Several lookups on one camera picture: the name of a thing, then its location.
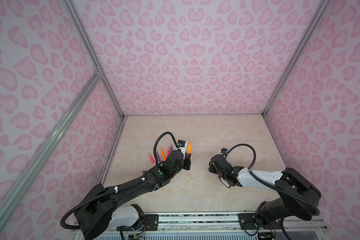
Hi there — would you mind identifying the orange pen group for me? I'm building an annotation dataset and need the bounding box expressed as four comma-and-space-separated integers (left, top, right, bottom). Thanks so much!
162, 148, 166, 162
187, 142, 192, 154

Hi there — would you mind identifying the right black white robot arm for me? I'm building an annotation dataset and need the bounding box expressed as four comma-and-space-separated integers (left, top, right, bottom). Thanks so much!
209, 155, 322, 228

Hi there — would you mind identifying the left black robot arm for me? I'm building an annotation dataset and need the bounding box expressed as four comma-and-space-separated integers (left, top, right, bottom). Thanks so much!
74, 150, 191, 240

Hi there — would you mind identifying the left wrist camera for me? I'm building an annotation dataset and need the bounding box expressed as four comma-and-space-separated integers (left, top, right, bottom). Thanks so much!
177, 140, 188, 155

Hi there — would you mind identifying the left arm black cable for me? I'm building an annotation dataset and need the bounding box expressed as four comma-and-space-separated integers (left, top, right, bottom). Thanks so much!
59, 131, 180, 231

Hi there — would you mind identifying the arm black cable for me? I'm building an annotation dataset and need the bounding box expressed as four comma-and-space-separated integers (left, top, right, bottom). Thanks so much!
226, 143, 321, 217
59, 131, 180, 231

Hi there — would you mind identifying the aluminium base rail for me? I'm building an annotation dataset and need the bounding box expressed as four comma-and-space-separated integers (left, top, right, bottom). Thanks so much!
98, 211, 332, 240

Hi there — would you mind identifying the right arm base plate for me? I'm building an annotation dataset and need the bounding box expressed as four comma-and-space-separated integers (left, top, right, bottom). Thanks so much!
238, 213, 258, 231

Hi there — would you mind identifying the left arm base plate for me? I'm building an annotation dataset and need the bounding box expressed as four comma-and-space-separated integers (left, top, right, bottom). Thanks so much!
117, 214, 159, 232

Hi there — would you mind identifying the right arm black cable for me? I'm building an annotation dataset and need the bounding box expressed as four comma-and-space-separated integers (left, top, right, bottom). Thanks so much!
226, 143, 321, 217

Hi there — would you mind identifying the diagonal aluminium frame bar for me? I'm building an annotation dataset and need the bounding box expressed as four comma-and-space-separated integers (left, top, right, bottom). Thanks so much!
0, 69, 103, 239

